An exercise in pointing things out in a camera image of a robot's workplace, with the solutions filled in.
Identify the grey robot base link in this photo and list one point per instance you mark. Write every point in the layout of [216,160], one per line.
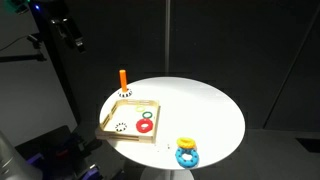
[10,160]

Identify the thin grey vertical pole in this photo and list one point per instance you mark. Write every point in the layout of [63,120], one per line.
[167,33]

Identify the black equipment box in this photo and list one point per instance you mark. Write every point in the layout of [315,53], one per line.
[56,150]

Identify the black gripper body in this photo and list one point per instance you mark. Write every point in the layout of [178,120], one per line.
[68,30]

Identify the black clamp on stand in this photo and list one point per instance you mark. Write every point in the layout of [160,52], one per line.
[34,40]

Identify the white table pedestal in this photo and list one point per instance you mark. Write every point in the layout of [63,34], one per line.
[166,175]

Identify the orange peg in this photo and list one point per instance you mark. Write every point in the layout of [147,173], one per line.
[123,80]

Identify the wooden tray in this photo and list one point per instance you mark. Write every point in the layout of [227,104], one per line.
[128,115]

